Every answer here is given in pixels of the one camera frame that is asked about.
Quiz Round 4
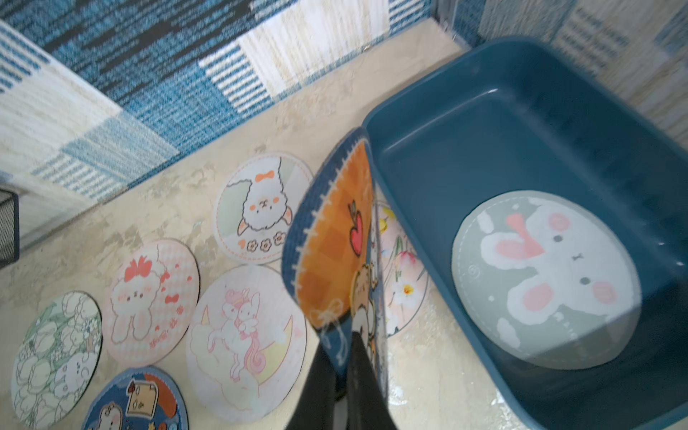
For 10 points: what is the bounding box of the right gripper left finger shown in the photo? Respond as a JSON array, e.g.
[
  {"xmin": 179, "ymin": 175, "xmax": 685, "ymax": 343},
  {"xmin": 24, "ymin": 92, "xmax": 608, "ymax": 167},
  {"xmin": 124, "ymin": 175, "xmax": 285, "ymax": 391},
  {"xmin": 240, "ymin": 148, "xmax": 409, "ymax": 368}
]
[{"xmin": 286, "ymin": 344, "xmax": 336, "ymax": 430}]

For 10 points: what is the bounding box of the green white cabbage coaster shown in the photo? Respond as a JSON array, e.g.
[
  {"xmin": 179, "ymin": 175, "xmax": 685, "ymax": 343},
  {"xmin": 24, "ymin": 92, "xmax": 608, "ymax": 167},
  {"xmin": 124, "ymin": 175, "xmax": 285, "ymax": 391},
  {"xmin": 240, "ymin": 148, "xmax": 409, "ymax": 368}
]
[{"xmin": 11, "ymin": 291, "xmax": 102, "ymax": 429}]

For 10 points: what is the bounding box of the pink floral flowers coaster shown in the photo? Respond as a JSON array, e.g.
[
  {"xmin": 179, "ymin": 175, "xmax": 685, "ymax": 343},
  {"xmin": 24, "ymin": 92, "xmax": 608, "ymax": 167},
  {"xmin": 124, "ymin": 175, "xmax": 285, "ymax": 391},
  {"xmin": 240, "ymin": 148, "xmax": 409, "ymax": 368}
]
[{"xmin": 377, "ymin": 202, "xmax": 429, "ymax": 337}]

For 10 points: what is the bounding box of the black wire mesh shelf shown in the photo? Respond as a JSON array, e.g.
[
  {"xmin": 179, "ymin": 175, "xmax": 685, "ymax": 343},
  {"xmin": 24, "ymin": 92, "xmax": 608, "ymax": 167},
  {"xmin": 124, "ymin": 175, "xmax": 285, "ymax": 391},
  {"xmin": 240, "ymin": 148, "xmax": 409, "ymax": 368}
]
[{"xmin": 0, "ymin": 189, "xmax": 20, "ymax": 269}]

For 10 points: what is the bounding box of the pink unicorn moon coaster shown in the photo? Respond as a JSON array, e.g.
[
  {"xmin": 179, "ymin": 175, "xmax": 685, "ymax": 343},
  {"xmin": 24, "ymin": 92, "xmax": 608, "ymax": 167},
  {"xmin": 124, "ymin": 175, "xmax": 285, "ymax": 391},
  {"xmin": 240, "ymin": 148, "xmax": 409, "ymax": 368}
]
[{"xmin": 186, "ymin": 265, "xmax": 307, "ymax": 425}]

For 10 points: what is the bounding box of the white puppy cartoon coaster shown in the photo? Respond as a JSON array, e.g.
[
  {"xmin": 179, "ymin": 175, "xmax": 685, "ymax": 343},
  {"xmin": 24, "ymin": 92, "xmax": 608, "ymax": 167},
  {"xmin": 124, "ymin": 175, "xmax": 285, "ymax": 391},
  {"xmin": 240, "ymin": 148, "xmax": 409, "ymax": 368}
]
[{"xmin": 212, "ymin": 152, "xmax": 313, "ymax": 264}]

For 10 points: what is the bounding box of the teal plastic storage box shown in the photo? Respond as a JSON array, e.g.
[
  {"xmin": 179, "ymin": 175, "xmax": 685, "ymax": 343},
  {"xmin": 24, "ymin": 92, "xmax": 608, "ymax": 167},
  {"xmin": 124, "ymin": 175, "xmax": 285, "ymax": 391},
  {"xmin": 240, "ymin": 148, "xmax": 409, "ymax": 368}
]
[{"xmin": 363, "ymin": 37, "xmax": 687, "ymax": 429}]

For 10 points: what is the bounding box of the blue orange bears coaster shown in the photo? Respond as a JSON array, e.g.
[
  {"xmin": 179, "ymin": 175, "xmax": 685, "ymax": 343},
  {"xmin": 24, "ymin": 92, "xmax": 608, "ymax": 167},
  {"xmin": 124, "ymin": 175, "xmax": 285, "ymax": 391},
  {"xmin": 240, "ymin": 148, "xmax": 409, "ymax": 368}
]
[{"xmin": 281, "ymin": 127, "xmax": 388, "ymax": 395}]

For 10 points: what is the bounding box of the pink checkered bunny coaster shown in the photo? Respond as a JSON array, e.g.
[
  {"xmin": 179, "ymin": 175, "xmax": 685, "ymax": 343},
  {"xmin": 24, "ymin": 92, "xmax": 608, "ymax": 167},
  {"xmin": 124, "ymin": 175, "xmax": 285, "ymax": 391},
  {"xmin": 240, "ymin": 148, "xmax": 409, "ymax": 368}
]
[{"xmin": 100, "ymin": 239, "xmax": 200, "ymax": 368}]

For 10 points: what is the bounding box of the blue cartoon toast coaster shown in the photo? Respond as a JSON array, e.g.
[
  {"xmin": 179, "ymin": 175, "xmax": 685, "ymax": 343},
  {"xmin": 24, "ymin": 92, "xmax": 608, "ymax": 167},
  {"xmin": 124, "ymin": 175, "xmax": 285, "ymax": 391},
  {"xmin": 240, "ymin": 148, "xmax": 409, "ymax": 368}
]
[{"xmin": 82, "ymin": 367, "xmax": 189, "ymax": 430}]

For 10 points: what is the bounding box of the green white rabbit coaster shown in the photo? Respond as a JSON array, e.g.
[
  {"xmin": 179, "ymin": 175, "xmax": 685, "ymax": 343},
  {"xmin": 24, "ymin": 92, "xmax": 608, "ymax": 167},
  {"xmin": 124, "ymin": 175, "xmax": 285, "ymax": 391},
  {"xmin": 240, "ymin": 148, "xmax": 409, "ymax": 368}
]
[{"xmin": 451, "ymin": 190, "xmax": 641, "ymax": 370}]

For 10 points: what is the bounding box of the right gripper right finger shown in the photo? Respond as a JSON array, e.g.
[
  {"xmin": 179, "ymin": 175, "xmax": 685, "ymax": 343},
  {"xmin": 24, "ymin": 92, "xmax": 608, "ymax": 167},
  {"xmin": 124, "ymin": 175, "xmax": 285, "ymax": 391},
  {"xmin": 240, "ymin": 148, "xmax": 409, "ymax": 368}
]
[{"xmin": 347, "ymin": 333, "xmax": 397, "ymax": 430}]

